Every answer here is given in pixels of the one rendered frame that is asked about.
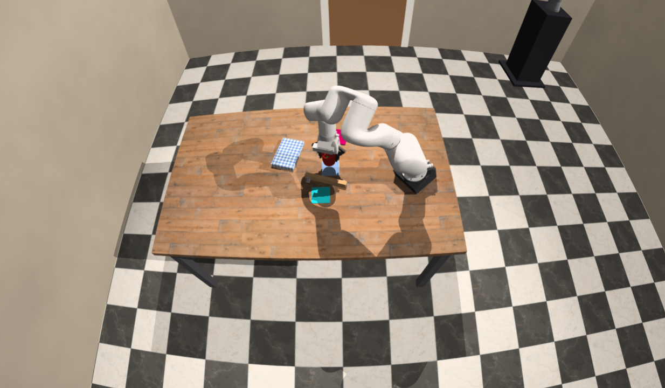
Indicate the pink flat square pad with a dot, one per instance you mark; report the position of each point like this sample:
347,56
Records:
342,142

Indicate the dark red cup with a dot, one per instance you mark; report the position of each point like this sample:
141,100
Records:
330,161

